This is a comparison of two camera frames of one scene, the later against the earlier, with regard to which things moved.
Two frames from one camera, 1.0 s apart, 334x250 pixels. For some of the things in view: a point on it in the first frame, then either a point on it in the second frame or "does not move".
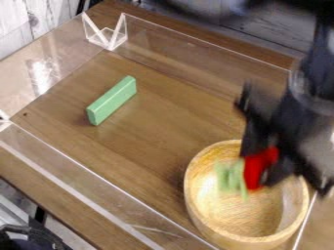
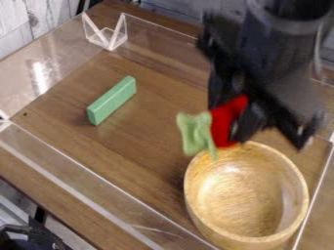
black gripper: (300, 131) → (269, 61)
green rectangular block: (113, 100) does not move
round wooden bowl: (257, 222) does not move
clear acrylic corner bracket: (106, 37) does not move
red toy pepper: (241, 176) → (208, 129)
